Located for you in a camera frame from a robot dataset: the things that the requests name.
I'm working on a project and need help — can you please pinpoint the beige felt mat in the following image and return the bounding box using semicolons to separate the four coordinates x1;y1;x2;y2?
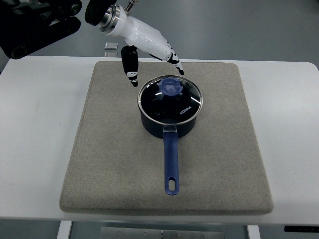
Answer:
60;61;273;216

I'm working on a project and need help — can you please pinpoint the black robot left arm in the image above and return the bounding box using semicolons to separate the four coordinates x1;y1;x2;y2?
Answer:
0;0;82;59

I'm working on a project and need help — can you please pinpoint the white table leg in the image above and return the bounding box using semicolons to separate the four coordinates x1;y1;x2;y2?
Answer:
56;221;72;239
247;225;261;239

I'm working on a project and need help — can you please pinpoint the silver floor plate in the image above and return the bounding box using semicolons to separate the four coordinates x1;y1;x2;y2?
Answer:
105;42;118;50
104;51;118;57

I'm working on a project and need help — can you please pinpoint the grey metal base plate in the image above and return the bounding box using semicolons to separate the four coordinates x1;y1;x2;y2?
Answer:
100;227;225;239

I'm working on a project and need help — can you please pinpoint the black table control panel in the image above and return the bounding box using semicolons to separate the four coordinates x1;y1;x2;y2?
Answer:
284;226;319;233

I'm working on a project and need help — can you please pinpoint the upper silver floor plate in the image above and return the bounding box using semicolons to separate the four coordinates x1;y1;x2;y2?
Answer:
105;42;118;50

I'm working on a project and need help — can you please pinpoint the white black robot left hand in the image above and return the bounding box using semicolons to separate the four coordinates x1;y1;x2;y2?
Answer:
100;4;184;87

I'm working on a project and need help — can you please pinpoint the dark saucepan with blue handle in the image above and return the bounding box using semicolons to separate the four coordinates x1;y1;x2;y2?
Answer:
138;97;203;196

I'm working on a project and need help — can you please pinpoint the white right table leg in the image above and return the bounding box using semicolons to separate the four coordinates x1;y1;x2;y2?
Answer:
247;225;261;239

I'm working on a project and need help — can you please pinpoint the glass pot lid blue knob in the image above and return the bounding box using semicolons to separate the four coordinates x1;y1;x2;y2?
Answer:
137;76;203;125

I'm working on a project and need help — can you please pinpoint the white left table leg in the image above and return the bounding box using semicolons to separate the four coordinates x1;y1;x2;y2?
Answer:
56;221;72;239

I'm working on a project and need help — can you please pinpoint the lower silver floor plate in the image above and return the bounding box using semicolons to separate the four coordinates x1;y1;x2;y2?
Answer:
104;51;118;57

